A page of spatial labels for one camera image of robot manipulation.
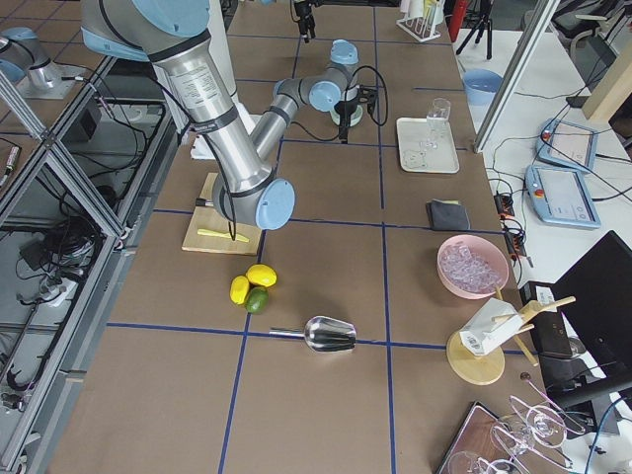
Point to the green bowl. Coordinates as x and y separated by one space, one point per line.
356 116

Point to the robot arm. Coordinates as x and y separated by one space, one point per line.
174 37

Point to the blue bowl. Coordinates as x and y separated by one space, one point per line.
481 86

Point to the pink bowl with ice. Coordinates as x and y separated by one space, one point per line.
471 267

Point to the cream bear tray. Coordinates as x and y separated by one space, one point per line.
410 133

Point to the clear glass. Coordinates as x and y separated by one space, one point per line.
436 119

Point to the red cylinder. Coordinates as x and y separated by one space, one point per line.
457 18

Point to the yellow lemon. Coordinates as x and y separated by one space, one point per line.
239 289
261 275

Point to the wooden cutting board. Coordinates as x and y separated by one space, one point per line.
209 218

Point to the yellow plastic knife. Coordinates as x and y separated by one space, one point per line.
225 235

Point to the green avocado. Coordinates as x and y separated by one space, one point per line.
257 300

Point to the far blue teach pendant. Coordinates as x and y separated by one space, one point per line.
567 144

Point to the blue teach pendant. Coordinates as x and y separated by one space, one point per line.
567 144
559 196

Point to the near blue teach pendant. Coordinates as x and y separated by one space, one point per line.
559 196

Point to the black monitor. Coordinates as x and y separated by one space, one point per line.
600 281

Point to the wine glass rack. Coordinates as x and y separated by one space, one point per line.
526 440

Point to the white wire cup rack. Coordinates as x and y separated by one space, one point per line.
421 18

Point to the aluminium frame post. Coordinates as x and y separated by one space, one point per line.
526 46

